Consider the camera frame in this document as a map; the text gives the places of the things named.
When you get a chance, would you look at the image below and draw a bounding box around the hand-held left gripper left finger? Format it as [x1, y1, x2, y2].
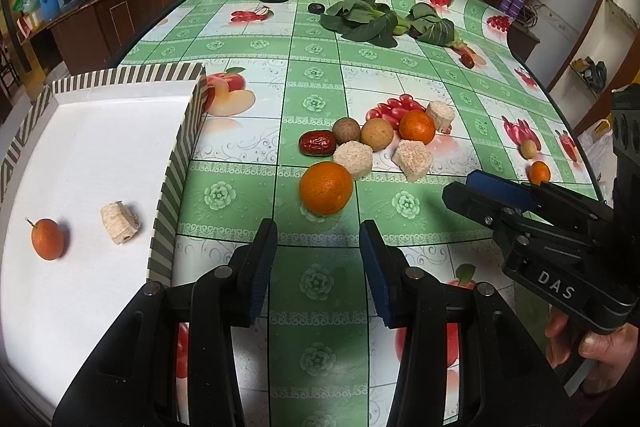
[51, 218, 279, 427]

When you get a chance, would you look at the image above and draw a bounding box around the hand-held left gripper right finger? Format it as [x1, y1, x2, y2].
[358, 219, 583, 427]

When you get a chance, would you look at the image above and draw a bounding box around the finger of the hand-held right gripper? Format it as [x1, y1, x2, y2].
[467, 170, 613, 233]
[442, 182, 538, 238]

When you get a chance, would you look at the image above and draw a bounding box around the puffed rice cake piece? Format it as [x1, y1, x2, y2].
[101, 201, 142, 246]
[333, 140, 374, 181]
[391, 140, 434, 182]
[425, 101, 455, 134]

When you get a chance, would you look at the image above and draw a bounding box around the medium orange mandarin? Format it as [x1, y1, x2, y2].
[398, 110, 437, 145]

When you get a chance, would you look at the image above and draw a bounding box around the large orange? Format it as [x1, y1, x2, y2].
[299, 161, 354, 216]

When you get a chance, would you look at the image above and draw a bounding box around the light brown longan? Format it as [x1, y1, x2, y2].
[360, 118, 395, 152]

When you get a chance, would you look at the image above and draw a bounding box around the red date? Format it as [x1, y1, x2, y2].
[299, 130, 337, 156]

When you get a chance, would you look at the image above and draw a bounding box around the white tray with striped rim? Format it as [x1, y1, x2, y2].
[0, 63, 208, 423]

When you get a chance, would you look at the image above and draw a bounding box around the person's right hand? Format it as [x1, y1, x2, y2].
[546, 311, 640, 397]

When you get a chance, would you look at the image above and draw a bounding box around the small orange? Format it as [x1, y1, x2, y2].
[528, 161, 552, 186]

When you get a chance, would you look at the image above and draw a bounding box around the white plastic bag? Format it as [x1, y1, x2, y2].
[580, 122, 616, 198]

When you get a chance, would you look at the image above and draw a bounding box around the dark brown longan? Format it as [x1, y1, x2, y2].
[332, 118, 361, 146]

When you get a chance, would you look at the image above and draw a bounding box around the green fruit print tablecloth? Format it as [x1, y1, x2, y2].
[117, 0, 606, 427]

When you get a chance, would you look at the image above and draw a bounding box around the small stemmed orange kumquat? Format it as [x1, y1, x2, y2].
[26, 217, 67, 263]

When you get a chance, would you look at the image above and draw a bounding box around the wooden cabinet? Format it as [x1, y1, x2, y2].
[20, 0, 201, 72]

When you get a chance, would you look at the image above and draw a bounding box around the red and white box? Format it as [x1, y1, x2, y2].
[15, 12, 46, 40]

